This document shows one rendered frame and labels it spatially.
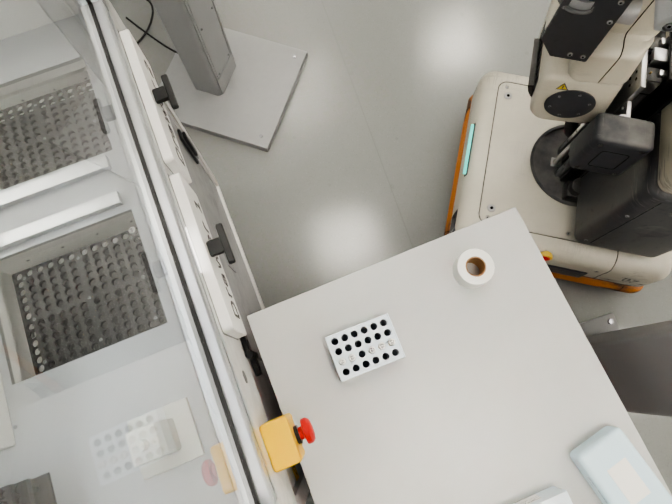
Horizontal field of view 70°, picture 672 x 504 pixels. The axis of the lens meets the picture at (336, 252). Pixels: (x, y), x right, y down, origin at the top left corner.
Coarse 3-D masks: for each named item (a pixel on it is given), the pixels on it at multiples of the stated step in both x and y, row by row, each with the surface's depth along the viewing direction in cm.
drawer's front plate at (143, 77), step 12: (120, 36) 89; (132, 36) 92; (132, 48) 88; (132, 60) 88; (144, 72) 89; (144, 84) 86; (156, 84) 98; (144, 96) 86; (156, 108) 86; (156, 120) 85; (156, 132) 84; (168, 132) 88; (168, 144) 83; (168, 156) 83; (180, 156) 91; (180, 168) 86
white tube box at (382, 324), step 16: (384, 320) 89; (336, 336) 87; (352, 336) 91; (368, 336) 87; (384, 336) 87; (336, 352) 90; (352, 352) 87; (368, 352) 87; (384, 352) 86; (400, 352) 86; (336, 368) 86; (352, 368) 86; (368, 368) 86
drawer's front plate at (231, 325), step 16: (176, 176) 82; (176, 192) 81; (192, 192) 88; (192, 208) 81; (192, 224) 79; (192, 240) 79; (208, 240) 85; (208, 256) 78; (208, 272) 77; (224, 272) 88; (208, 288) 77; (224, 288) 81; (224, 304) 76; (224, 320) 75; (240, 320) 85; (240, 336) 84
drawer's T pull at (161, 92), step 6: (162, 78) 89; (168, 78) 89; (168, 84) 88; (156, 90) 88; (162, 90) 88; (168, 90) 88; (156, 96) 88; (162, 96) 88; (168, 96) 88; (174, 96) 88; (156, 102) 88; (162, 102) 88; (174, 102) 87; (174, 108) 88
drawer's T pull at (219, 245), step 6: (216, 228) 81; (222, 228) 81; (222, 234) 81; (210, 240) 81; (216, 240) 80; (222, 240) 80; (228, 240) 82; (210, 246) 80; (216, 246) 80; (222, 246) 80; (228, 246) 80; (210, 252) 80; (216, 252) 80; (222, 252) 80; (228, 252) 80; (228, 258) 80; (234, 258) 80
